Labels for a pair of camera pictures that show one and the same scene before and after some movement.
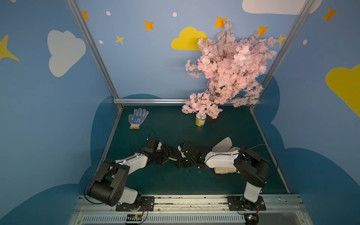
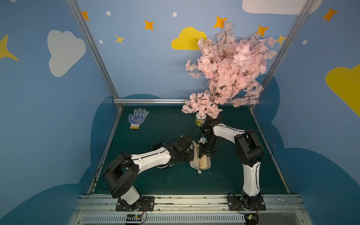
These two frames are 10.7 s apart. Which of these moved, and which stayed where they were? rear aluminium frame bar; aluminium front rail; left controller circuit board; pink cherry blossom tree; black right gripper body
Moved: black right gripper body
Stayed: left controller circuit board; aluminium front rail; rear aluminium frame bar; pink cherry blossom tree
